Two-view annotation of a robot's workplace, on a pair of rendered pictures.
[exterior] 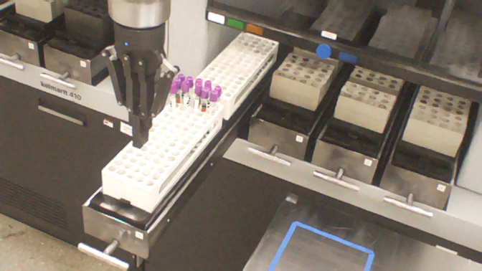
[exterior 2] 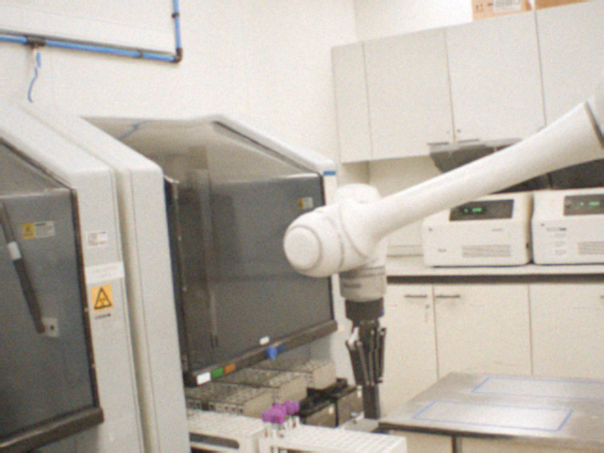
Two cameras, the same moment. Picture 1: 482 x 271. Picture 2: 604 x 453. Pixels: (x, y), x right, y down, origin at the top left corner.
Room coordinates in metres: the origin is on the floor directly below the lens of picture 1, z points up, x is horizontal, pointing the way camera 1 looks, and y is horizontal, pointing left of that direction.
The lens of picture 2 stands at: (0.55, 1.52, 1.37)
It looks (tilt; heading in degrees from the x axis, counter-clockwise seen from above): 3 degrees down; 283
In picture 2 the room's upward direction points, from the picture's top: 5 degrees counter-clockwise
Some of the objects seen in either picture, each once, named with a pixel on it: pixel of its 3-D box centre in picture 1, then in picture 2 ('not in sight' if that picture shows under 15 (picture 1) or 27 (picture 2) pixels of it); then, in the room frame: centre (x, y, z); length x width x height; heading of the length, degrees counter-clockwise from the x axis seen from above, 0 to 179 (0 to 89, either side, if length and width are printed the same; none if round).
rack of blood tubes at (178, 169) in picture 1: (167, 148); (330, 452); (0.86, 0.13, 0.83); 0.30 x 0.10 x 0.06; 160
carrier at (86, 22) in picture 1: (86, 23); not in sight; (1.28, 0.41, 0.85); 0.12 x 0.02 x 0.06; 71
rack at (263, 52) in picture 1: (235, 74); (211, 433); (1.16, 0.02, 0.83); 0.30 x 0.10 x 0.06; 160
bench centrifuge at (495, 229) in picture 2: not in sight; (488, 201); (0.48, -2.49, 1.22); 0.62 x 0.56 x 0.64; 69
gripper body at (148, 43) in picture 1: (140, 44); (365, 321); (0.77, 0.16, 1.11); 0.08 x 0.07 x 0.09; 70
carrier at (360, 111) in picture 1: (361, 112); (291, 391); (1.05, -0.26, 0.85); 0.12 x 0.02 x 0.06; 70
